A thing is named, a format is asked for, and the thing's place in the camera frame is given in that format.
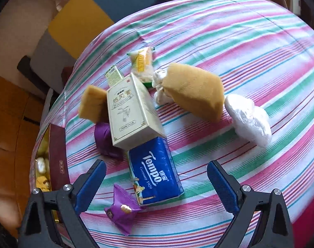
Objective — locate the yellow wrapped candy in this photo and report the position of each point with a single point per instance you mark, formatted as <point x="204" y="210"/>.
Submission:
<point x="42" y="182"/>

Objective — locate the white plastic bag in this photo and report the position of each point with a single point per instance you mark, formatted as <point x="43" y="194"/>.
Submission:
<point x="247" y="118"/>

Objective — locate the white wrapped candy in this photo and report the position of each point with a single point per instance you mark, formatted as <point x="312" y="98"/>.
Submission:
<point x="42" y="165"/>

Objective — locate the striped tablecloth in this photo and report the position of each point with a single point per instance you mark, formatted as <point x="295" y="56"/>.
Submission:
<point x="224" y="44"/>

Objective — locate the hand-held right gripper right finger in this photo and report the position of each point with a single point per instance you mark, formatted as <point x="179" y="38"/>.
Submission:
<point x="221" y="188"/>

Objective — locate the large yellow sponge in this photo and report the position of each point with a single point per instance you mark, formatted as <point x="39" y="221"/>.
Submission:
<point x="195" y="93"/>

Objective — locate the yellow green snack packet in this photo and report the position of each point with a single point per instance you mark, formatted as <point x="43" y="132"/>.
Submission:
<point x="141" y="64"/>

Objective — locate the cream medicine box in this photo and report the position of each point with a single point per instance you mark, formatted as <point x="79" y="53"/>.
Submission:
<point x="128" y="113"/>

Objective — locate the dark furniture frame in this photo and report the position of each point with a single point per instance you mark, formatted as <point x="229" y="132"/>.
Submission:
<point x="25" y="66"/>

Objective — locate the purple candy packet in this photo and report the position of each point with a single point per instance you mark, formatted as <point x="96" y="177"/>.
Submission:
<point x="120" y="211"/>

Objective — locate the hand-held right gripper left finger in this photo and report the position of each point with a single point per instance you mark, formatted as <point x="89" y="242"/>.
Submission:
<point x="92" y="184"/>

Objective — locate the dark red gift box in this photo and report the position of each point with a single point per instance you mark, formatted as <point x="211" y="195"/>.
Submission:
<point x="57" y="157"/>

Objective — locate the blue tissue pack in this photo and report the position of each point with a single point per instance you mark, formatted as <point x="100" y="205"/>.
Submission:
<point x="154" y="170"/>

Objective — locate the small green white box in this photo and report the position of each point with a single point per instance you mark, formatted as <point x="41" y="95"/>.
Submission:
<point x="113" y="76"/>

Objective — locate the small yellow sponge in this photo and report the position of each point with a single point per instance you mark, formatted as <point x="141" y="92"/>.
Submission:
<point x="91" y="103"/>

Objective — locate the grey yellow blue chair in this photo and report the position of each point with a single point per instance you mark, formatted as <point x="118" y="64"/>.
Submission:
<point x="76" y="25"/>

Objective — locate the purple foil packet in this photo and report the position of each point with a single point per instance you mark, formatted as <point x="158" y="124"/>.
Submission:
<point x="104" y="139"/>

